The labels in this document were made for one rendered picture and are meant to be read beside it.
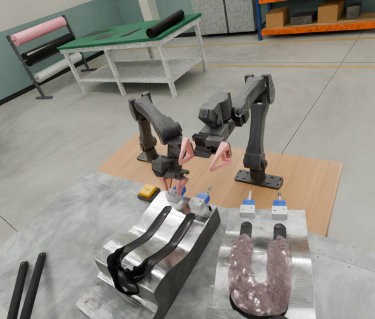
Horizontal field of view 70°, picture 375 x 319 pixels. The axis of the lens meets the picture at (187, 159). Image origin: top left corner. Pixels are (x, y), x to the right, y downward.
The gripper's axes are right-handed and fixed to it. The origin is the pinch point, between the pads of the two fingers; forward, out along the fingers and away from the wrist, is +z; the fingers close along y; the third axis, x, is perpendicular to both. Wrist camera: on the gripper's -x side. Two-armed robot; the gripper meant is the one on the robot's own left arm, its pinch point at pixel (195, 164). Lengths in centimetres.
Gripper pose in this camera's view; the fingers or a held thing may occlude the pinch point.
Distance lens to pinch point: 70.6
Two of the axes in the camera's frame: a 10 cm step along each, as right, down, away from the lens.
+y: 8.3, 1.5, -5.3
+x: 2.4, 7.6, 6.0
